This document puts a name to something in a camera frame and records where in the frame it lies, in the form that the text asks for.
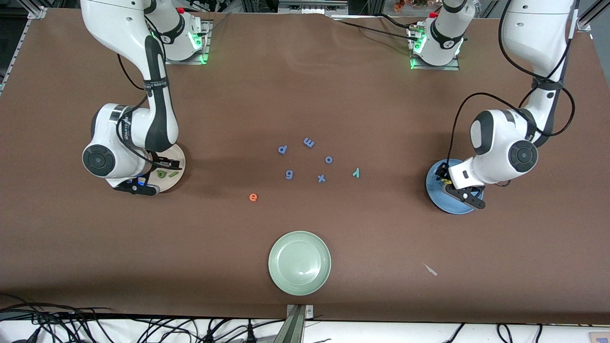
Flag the beige brown plate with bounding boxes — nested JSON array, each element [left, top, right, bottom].
[[143, 143, 186, 193]]

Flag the blue plate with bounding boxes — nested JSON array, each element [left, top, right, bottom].
[[426, 159, 484, 215]]

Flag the brown table cover sheet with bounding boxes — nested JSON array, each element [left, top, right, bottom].
[[0, 7, 610, 324]]

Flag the pale green plate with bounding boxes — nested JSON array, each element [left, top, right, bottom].
[[268, 231, 332, 296]]

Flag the silver metal box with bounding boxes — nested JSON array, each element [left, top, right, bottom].
[[278, 0, 349, 16]]

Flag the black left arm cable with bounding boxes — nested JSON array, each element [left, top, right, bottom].
[[447, 0, 576, 165]]

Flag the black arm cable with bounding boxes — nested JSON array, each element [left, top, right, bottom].
[[447, 0, 576, 165], [117, 52, 184, 172]]

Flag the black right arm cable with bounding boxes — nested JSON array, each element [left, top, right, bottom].
[[117, 52, 184, 172]]

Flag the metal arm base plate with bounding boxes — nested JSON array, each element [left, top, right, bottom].
[[410, 24, 460, 71], [164, 20, 211, 65]]

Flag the thin black base cable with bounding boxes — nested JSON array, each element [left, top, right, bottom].
[[203, 13, 229, 36]]

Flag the tangled black floor cables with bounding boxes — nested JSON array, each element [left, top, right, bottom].
[[0, 295, 286, 343]]

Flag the black cable on table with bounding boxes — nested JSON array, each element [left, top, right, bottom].
[[376, 13, 417, 30], [334, 18, 415, 38]]

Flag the aluminium frame rail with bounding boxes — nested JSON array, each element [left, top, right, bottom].
[[574, 0, 610, 31], [0, 6, 47, 93]]

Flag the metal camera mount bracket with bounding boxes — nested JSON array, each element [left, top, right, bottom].
[[286, 304, 314, 343]]

